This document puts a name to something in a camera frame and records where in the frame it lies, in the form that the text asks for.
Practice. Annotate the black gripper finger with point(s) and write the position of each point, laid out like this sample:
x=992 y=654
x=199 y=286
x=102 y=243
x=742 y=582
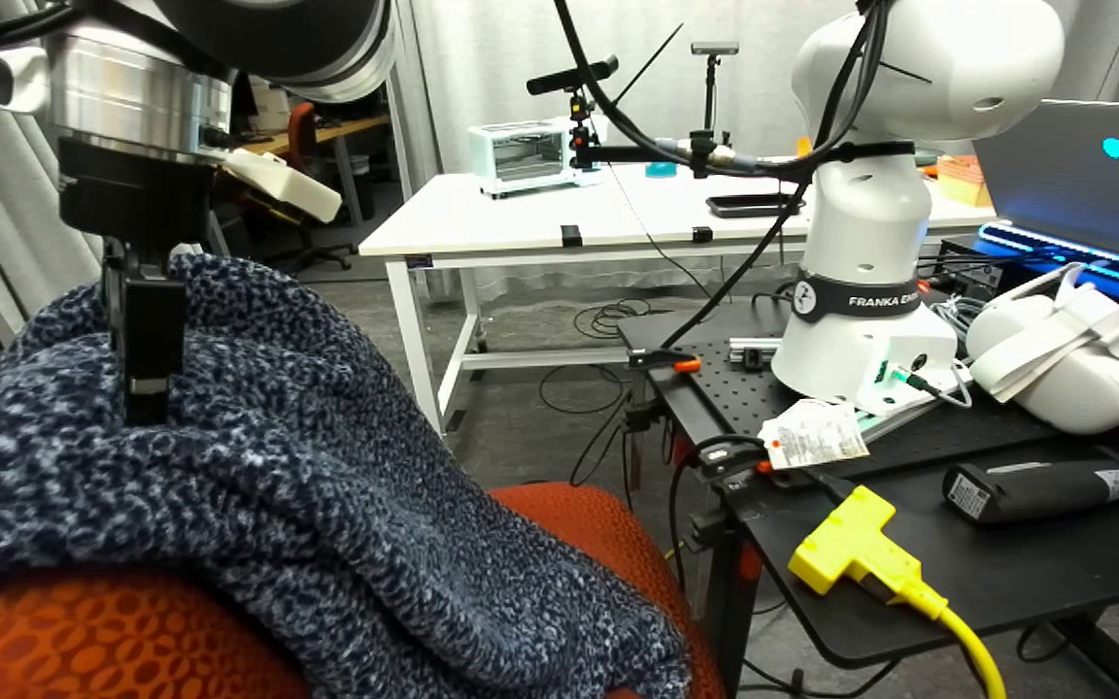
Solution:
x=151 y=352

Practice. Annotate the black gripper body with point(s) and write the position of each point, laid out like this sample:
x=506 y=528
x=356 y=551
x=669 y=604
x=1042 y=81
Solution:
x=132 y=194

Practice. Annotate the blue speckled fleece blanket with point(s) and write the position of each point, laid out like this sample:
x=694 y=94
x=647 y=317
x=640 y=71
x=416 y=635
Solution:
x=327 y=491

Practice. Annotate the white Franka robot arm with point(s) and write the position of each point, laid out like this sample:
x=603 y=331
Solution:
x=864 y=217

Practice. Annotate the orange fabric chair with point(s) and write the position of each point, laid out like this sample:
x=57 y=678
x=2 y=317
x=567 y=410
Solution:
x=67 y=646

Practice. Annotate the wooden top desk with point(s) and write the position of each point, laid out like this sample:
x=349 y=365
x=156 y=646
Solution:
x=357 y=128

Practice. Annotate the white curtain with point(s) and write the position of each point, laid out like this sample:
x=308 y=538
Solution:
x=484 y=53

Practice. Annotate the white work table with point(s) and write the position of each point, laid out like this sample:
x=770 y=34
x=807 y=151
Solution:
x=523 y=217

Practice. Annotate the black table clamp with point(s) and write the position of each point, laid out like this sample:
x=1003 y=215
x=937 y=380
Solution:
x=567 y=239
x=702 y=235

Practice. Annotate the small teal object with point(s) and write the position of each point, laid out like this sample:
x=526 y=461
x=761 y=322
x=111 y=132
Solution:
x=662 y=167

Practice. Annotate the black flat tablet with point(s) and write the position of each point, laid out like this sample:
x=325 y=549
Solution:
x=747 y=204

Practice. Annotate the white paper tag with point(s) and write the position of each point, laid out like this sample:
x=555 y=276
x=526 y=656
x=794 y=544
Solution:
x=812 y=434

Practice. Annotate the black electronics box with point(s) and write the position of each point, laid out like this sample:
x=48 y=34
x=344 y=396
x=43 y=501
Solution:
x=967 y=269

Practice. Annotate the orange paper sheet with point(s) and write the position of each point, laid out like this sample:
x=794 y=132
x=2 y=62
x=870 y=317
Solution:
x=966 y=181

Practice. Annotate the black handheld device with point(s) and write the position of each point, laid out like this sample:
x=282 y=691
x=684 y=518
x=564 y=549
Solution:
x=1038 y=487

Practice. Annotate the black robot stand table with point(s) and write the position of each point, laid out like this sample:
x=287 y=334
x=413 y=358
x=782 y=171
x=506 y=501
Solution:
x=1038 y=555

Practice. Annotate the white VR headset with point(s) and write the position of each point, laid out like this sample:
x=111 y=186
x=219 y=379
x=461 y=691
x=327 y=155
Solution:
x=1079 y=375

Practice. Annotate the grey laptop with blue base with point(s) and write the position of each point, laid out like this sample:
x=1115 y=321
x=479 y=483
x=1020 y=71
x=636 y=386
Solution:
x=1079 y=181

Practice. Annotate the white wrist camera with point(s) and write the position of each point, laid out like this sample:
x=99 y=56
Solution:
x=282 y=181

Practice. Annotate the black camera bar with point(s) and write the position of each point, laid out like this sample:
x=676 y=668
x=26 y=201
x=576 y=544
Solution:
x=574 y=75

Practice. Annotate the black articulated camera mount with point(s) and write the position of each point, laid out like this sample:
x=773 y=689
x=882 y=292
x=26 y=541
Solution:
x=640 y=151

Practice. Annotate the black post with grey head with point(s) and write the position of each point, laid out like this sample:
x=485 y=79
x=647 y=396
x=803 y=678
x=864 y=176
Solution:
x=712 y=81

